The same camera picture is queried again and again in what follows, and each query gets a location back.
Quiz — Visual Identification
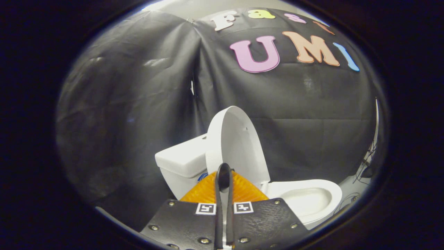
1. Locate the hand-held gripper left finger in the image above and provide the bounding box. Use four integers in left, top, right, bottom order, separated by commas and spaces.
140, 163, 224, 250

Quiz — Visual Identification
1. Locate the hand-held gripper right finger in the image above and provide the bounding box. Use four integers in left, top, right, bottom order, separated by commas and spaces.
225, 163, 310, 250

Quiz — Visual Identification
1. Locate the white toilet lid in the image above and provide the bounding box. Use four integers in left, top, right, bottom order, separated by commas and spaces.
205, 106, 271, 189

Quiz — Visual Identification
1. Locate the white ceramic toilet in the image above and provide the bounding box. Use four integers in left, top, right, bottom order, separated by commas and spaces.
155, 134, 343, 230

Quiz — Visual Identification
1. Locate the black backdrop cloth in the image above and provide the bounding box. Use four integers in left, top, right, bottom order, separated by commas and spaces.
55, 8, 383, 230

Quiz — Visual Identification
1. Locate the black floor cable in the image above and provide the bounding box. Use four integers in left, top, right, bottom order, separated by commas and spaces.
353, 139, 379, 180

